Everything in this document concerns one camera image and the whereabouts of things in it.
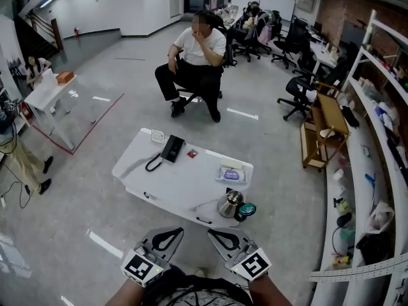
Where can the red fire extinguisher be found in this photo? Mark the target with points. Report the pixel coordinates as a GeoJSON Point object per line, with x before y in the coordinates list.
{"type": "Point", "coordinates": [27, 112]}

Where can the black bag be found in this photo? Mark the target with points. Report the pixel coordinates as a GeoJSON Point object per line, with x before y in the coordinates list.
{"type": "Point", "coordinates": [373, 249]}

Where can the person's right forearm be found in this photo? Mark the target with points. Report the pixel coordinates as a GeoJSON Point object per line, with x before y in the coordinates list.
{"type": "Point", "coordinates": [269, 290]}

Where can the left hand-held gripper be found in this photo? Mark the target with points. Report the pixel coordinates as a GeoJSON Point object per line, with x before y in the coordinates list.
{"type": "Point", "coordinates": [141, 266]}

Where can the white long desk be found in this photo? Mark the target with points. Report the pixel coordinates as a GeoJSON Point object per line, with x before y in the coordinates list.
{"type": "Point", "coordinates": [323, 54]}

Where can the person's left forearm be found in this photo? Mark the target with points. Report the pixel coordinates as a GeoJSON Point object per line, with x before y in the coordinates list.
{"type": "Point", "coordinates": [126, 293]}

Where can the blue brush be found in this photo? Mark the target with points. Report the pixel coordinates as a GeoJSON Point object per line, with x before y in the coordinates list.
{"type": "Point", "coordinates": [370, 180]}

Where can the staircase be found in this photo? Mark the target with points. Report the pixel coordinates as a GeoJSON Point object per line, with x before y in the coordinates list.
{"type": "Point", "coordinates": [35, 40]}

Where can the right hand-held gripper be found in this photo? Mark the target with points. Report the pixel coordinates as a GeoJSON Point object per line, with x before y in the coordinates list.
{"type": "Point", "coordinates": [253, 265]}

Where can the person's black shirt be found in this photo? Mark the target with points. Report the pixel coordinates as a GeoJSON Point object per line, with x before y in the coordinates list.
{"type": "Point", "coordinates": [194, 290]}

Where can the white printed card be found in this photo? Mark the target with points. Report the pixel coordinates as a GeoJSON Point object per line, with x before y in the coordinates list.
{"type": "Point", "coordinates": [157, 136]}

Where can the white plastic bag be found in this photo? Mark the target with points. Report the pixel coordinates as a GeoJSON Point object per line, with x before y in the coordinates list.
{"type": "Point", "coordinates": [381, 217]}

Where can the whiteboard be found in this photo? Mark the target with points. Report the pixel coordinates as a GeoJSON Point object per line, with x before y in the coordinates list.
{"type": "Point", "coordinates": [277, 5]}

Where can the steel kettle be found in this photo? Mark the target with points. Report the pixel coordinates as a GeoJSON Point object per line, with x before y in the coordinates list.
{"type": "Point", "coordinates": [229, 204]}

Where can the wooden cart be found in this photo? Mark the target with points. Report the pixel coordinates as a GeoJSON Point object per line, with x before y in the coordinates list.
{"type": "Point", "coordinates": [330, 113]}

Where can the wet wipes packet purple label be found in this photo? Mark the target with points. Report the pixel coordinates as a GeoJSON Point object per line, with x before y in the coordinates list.
{"type": "Point", "coordinates": [231, 174]}

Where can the white flat box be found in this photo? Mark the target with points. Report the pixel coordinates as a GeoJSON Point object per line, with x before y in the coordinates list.
{"type": "Point", "coordinates": [231, 162]}

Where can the black desk telephone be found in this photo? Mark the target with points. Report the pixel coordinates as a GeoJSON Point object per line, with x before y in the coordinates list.
{"type": "Point", "coordinates": [173, 148]}

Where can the perforated metal strip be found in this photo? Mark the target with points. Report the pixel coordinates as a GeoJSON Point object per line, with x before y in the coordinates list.
{"type": "Point", "coordinates": [360, 270]}

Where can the red tea bag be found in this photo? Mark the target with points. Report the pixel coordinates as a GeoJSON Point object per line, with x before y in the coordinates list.
{"type": "Point", "coordinates": [192, 154]}

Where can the person's shoe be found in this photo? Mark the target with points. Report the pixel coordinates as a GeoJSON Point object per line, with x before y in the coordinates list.
{"type": "Point", "coordinates": [200, 272]}

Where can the orange box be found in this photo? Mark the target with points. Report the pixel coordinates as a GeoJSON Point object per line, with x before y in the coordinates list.
{"type": "Point", "coordinates": [64, 77]}

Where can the black office chair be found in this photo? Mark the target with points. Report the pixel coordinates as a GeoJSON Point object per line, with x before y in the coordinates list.
{"type": "Point", "coordinates": [293, 40]}
{"type": "Point", "coordinates": [252, 43]}
{"type": "Point", "coordinates": [188, 91]}
{"type": "Point", "coordinates": [298, 91]}

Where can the pink backpack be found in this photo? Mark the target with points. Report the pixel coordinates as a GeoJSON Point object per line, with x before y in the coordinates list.
{"type": "Point", "coordinates": [264, 32]}

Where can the white shelf unit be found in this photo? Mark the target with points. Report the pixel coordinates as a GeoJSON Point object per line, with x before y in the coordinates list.
{"type": "Point", "coordinates": [366, 113]}

